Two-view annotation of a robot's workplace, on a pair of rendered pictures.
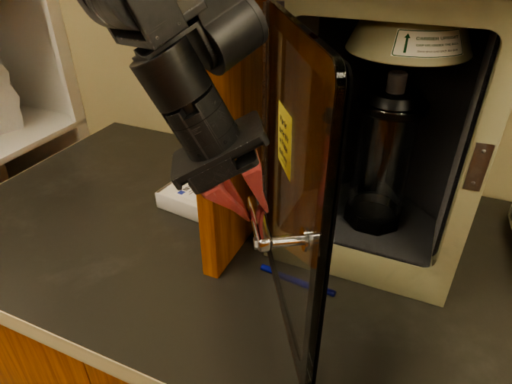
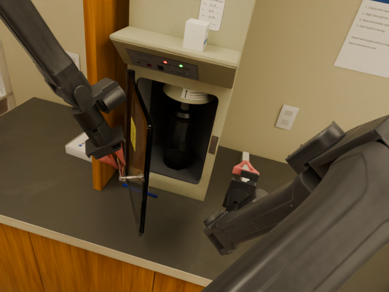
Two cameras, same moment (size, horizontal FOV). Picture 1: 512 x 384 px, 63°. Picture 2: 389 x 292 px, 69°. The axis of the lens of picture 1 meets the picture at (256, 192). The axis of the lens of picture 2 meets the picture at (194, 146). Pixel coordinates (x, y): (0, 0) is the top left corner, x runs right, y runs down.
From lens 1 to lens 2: 0.34 m
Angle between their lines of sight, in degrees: 15
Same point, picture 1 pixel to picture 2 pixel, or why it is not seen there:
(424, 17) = (191, 87)
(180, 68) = (91, 115)
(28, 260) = not seen: outside the picture
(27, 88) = not seen: outside the picture
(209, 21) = (103, 97)
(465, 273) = (216, 186)
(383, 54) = (177, 97)
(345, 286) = (162, 193)
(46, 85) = not seen: outside the picture
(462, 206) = (208, 160)
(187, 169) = (92, 150)
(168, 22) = (88, 102)
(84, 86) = (13, 72)
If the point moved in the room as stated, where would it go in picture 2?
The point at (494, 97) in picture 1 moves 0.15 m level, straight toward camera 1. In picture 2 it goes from (217, 119) to (202, 143)
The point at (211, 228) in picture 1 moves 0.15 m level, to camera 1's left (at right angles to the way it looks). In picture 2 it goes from (98, 167) to (50, 167)
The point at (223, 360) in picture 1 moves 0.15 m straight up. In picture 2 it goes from (104, 227) to (103, 193)
